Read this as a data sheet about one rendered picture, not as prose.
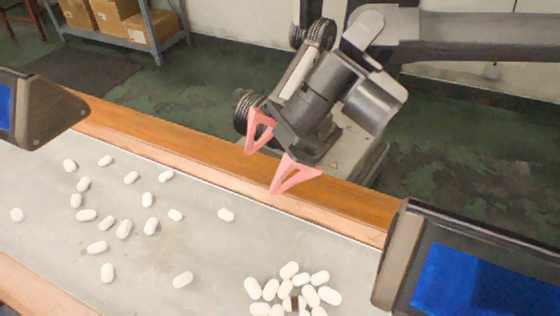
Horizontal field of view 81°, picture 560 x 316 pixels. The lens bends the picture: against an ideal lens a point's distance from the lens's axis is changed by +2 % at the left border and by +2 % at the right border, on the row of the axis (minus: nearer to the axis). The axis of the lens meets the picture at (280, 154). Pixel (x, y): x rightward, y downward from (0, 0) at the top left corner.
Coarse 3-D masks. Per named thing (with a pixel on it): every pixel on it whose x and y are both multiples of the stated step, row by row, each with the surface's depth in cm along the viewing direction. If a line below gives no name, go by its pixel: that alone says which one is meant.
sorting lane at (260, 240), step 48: (0, 144) 80; (48, 144) 80; (96, 144) 80; (0, 192) 69; (48, 192) 69; (96, 192) 69; (144, 192) 69; (192, 192) 69; (0, 240) 61; (48, 240) 61; (96, 240) 61; (144, 240) 60; (192, 240) 60; (240, 240) 60; (288, 240) 60; (336, 240) 60; (96, 288) 54; (144, 288) 54; (192, 288) 54; (240, 288) 54; (336, 288) 54
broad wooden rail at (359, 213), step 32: (96, 128) 82; (128, 128) 81; (160, 128) 81; (160, 160) 75; (192, 160) 73; (224, 160) 72; (256, 160) 72; (256, 192) 67; (288, 192) 66; (320, 192) 66; (352, 192) 66; (320, 224) 63; (352, 224) 61; (384, 224) 60
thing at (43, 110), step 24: (0, 72) 32; (24, 72) 32; (0, 96) 33; (24, 96) 31; (48, 96) 33; (72, 96) 36; (0, 120) 34; (24, 120) 32; (48, 120) 34; (72, 120) 37; (24, 144) 33
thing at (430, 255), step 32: (416, 224) 20; (448, 224) 19; (480, 224) 19; (384, 256) 22; (416, 256) 20; (448, 256) 19; (480, 256) 19; (512, 256) 18; (544, 256) 18; (384, 288) 21; (416, 288) 20; (448, 288) 20; (480, 288) 19; (512, 288) 18; (544, 288) 18
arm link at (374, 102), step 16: (368, 16) 41; (384, 16) 41; (352, 32) 41; (368, 32) 41; (352, 48) 42; (368, 64) 42; (368, 80) 42; (384, 80) 42; (352, 96) 41; (368, 96) 41; (384, 96) 41; (400, 96) 42; (352, 112) 42; (368, 112) 41; (384, 112) 40; (368, 128) 42
